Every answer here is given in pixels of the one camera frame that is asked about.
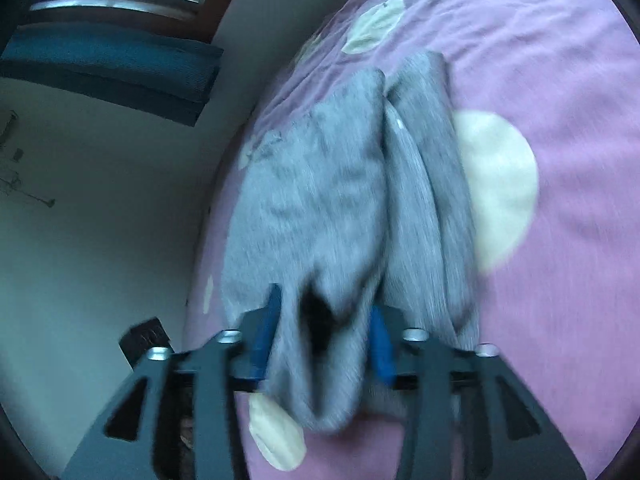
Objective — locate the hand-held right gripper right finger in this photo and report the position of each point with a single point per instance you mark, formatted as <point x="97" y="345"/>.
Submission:
<point x="380" y="350"/>

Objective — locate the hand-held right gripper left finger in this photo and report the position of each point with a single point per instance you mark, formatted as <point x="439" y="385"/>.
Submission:
<point x="262" y="340"/>

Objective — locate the grey knit sweater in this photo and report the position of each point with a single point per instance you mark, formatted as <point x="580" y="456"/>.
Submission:
<point x="325" y="200"/>

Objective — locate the black box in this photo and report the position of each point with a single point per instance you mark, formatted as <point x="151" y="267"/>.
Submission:
<point x="146" y="337"/>

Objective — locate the dark blue curtain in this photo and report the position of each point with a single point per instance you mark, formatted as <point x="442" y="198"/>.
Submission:
<point x="115" y="67"/>

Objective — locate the purple dotted bedsheet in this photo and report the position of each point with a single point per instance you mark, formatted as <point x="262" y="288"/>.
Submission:
<point x="550" y="85"/>

